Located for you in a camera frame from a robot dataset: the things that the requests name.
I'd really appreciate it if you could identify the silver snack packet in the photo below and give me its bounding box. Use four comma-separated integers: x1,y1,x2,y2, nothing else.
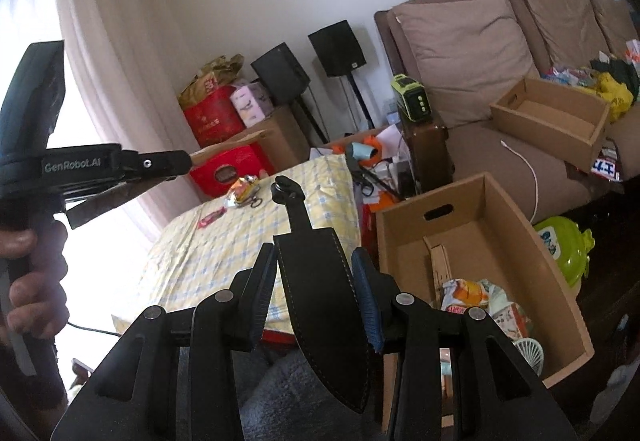
440,277,491,317

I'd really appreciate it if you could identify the black leather sheath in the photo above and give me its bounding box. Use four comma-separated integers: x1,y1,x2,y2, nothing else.
270,175,376,414

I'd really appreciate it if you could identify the grey fleece garment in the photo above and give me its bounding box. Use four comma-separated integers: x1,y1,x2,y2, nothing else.
240,346,391,441

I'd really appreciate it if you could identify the teal hair dryer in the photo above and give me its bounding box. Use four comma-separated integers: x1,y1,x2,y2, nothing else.
345,142,383,166

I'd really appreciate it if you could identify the beige sofa cushion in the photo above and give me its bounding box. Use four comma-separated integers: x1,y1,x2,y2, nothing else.
590,0,636,56
520,0,611,72
391,0,541,129

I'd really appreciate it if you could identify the mint green handheld fan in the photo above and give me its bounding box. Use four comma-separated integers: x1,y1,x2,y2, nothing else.
512,338,547,369

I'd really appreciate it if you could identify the yellow checked tablecloth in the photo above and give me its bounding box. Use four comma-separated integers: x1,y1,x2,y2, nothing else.
111,153,362,339

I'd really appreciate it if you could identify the orange snack packet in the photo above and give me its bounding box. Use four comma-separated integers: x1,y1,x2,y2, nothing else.
227,175,260,208

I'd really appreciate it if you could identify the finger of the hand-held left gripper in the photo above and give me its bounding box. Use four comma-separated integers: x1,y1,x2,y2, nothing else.
119,149,193,182
64,176,176,230

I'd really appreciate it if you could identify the red snack packet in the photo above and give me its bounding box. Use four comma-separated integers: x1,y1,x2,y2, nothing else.
197,208,227,230

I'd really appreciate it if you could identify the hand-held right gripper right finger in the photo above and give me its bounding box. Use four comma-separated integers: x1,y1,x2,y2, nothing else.
352,248,576,441

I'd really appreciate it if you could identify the black cable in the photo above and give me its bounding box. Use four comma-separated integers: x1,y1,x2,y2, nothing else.
65,320,122,338

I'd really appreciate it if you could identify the red gift box oval label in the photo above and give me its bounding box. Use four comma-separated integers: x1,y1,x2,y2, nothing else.
189,143,276,199

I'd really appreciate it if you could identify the small open cardboard box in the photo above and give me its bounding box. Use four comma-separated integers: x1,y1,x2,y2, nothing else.
489,78,612,174

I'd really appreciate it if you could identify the white charging cable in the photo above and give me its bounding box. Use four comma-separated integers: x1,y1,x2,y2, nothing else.
500,140,541,224

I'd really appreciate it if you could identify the cardboard box of clutter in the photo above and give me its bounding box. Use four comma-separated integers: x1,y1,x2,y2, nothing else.
310,123,406,202

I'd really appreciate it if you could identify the white sheer curtain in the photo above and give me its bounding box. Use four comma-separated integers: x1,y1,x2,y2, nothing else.
0,0,211,337

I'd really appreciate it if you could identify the gold crumpled bag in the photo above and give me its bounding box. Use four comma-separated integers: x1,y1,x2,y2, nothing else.
179,53,246,106

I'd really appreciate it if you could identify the lime green power station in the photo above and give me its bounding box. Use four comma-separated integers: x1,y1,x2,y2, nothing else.
391,74,432,124

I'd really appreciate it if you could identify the brown sofa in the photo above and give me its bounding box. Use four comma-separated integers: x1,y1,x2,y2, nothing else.
374,0,640,222

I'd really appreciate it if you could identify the green frog toy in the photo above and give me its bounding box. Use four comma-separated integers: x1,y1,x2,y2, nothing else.
532,216,598,289

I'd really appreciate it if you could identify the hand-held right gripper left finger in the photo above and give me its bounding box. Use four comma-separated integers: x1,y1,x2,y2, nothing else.
50,245,278,441

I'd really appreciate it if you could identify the white printed carton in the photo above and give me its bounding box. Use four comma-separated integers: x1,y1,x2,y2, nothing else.
590,156,625,182

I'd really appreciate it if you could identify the black speaker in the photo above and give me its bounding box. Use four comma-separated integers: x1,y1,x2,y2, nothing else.
307,20,363,78
250,42,311,106

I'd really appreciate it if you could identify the black speaker stand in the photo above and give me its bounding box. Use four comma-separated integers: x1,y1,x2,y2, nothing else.
345,73,373,129
292,98,328,144

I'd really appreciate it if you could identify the pile of colourful packets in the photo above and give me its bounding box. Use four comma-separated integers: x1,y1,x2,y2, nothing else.
540,38,640,122

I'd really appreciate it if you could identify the person's left hand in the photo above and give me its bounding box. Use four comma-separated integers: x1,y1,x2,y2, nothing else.
0,221,70,337

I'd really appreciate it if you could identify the dark red gift bag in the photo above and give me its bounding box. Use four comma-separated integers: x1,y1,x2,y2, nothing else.
182,86,247,146

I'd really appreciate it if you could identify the white tissue pack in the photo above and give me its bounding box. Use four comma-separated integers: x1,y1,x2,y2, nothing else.
230,82,275,129

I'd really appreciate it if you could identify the large cardboard box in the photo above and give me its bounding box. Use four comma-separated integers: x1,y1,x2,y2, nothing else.
375,172,596,432

